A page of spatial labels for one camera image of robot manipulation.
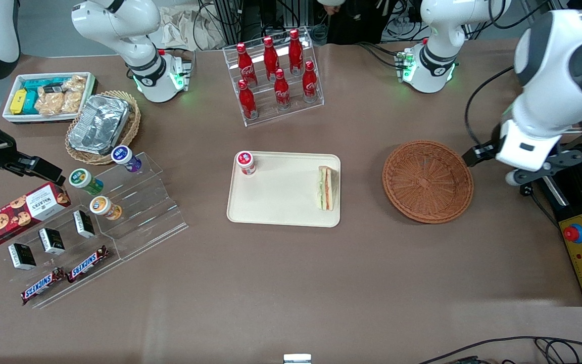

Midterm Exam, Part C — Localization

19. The triangular sandwich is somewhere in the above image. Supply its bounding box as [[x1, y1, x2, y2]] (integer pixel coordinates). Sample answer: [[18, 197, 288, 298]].
[[318, 165, 338, 212]]

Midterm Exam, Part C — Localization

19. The round brown wicker basket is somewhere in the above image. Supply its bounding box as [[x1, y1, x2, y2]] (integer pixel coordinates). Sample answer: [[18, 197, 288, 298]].
[[382, 140, 474, 224]]

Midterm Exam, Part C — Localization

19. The aluminium foil tray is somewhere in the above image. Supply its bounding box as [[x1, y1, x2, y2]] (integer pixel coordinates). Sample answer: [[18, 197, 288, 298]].
[[68, 95, 131, 155]]

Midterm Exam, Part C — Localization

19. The tan oval wicker basket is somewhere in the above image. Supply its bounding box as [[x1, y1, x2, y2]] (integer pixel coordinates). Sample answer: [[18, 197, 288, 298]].
[[65, 90, 141, 166]]

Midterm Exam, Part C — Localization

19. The beige plastic tray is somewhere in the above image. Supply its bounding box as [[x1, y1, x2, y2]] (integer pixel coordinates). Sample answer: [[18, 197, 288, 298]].
[[226, 152, 341, 228]]

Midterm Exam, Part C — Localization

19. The white plastic bin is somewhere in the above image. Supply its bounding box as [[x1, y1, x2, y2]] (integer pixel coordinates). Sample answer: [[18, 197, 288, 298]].
[[2, 72, 98, 125]]

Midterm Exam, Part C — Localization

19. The black machine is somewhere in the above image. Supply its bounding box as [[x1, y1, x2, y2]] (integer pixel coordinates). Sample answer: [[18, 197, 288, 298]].
[[533, 143, 582, 307]]

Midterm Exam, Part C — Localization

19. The red Walkers cookie box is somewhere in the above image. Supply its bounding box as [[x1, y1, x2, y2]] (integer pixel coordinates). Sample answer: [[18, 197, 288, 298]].
[[0, 182, 72, 248]]

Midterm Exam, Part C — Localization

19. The yellow snack box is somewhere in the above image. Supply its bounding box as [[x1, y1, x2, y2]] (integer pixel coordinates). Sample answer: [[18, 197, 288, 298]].
[[10, 89, 28, 115]]

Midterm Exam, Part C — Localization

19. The small black box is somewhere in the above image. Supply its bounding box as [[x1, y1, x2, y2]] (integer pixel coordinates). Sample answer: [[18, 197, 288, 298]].
[[8, 243, 37, 270], [73, 210, 95, 239], [38, 227, 66, 255]]

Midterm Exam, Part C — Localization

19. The teal snack box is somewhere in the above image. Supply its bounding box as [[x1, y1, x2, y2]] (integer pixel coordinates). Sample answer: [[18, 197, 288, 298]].
[[21, 78, 65, 115]]

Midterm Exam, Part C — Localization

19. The clear bag of crackers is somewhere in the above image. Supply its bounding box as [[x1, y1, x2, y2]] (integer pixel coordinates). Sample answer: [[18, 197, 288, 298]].
[[35, 86, 65, 116], [62, 76, 87, 113]]

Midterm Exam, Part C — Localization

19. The green yogurt cup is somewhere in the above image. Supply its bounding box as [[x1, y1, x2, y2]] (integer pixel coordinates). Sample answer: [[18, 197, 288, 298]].
[[69, 168, 104, 196]]

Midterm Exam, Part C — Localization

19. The Snickers chocolate bar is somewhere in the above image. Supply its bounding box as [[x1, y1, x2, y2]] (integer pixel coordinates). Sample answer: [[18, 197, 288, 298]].
[[66, 246, 109, 284], [21, 267, 65, 306]]

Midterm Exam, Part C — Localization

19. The orange yogurt cup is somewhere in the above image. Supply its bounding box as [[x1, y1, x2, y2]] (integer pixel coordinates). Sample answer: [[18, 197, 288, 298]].
[[89, 196, 123, 221]]

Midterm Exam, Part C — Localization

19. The clear acrylic stepped stand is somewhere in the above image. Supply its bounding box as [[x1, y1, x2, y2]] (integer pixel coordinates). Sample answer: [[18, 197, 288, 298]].
[[89, 152, 189, 261], [3, 174, 123, 310]]

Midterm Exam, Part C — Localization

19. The purple yogurt cup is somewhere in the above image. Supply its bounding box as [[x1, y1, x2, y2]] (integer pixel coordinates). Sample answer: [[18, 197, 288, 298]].
[[111, 146, 142, 172]]

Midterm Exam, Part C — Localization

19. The red cola bottle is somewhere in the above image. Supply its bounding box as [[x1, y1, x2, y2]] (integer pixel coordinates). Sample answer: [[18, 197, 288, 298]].
[[274, 69, 292, 109], [236, 43, 258, 86], [237, 80, 258, 120], [289, 29, 305, 76], [263, 36, 280, 81], [302, 61, 319, 103]]

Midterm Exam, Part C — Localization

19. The beige crumpled bag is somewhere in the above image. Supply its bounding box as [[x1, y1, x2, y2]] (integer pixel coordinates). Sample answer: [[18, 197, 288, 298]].
[[160, 6, 224, 51]]

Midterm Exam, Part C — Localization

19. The clear acrylic bottle rack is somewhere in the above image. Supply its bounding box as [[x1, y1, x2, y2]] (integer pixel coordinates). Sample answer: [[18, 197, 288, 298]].
[[223, 26, 325, 127]]

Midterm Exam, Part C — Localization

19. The red lid yogurt cup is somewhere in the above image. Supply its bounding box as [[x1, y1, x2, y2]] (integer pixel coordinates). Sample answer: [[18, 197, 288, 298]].
[[235, 151, 257, 176]]

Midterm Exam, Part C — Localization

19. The dark background equipment rack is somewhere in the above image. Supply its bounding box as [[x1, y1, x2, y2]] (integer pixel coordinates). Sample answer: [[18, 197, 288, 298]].
[[198, 0, 423, 47]]

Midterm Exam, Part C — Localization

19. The black power plug cable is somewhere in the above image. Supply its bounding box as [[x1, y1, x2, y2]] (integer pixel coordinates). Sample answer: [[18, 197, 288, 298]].
[[518, 182, 559, 228]]

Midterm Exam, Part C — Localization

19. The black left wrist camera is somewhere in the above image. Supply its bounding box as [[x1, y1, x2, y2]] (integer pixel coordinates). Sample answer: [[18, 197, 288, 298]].
[[462, 143, 500, 168]]

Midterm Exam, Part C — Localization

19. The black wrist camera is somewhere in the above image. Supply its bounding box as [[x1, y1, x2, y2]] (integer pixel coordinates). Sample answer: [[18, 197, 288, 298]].
[[0, 112, 66, 187], [462, 143, 500, 168]]

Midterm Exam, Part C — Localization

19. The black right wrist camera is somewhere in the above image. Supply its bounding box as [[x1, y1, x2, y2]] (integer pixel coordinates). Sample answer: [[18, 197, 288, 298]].
[[0, 112, 66, 187]]

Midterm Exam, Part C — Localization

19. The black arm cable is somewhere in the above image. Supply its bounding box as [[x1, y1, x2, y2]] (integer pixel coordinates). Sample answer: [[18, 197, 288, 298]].
[[465, 65, 515, 148]]

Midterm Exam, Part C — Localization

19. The black floor cable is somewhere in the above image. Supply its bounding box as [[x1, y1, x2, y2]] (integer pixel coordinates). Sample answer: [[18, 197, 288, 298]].
[[417, 336, 582, 364]]

